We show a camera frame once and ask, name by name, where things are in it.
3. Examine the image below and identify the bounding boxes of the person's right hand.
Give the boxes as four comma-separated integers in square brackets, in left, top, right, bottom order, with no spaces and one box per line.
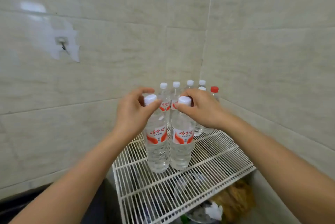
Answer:
[174,89,229,131]

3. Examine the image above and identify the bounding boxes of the red-capped clear bottle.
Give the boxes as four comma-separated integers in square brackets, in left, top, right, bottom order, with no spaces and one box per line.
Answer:
[203,86,220,134]

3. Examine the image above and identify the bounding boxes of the person's right forearm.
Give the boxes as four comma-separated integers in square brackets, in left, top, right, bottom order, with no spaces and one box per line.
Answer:
[218,116,335,224]

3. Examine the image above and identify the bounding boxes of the row of white-capped bottles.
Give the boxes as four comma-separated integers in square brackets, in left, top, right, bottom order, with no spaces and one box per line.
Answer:
[158,80,210,138]

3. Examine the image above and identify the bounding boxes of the person's left forearm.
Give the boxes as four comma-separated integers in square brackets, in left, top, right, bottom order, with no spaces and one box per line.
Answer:
[9,131,143,224]

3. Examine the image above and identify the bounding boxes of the white wire rack shelf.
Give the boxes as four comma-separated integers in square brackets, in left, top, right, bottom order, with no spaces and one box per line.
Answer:
[112,126,257,224]

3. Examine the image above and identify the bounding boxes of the clear plastic water bottle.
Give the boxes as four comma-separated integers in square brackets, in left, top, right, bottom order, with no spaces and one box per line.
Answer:
[169,96,196,171]
[143,94,171,174]

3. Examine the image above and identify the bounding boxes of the person's left hand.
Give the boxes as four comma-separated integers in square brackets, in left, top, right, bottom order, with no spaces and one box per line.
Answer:
[113,87,163,141]

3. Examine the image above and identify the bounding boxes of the brown crumpled bag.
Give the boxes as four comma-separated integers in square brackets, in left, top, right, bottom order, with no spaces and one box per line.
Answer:
[211,179,256,223]

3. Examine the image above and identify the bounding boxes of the metal wall hook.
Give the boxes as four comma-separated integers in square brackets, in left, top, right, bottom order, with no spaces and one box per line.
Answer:
[55,36,70,54]

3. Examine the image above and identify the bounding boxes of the white crumpled plastic wrapper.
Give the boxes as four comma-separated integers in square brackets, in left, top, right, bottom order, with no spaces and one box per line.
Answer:
[183,200,224,224]

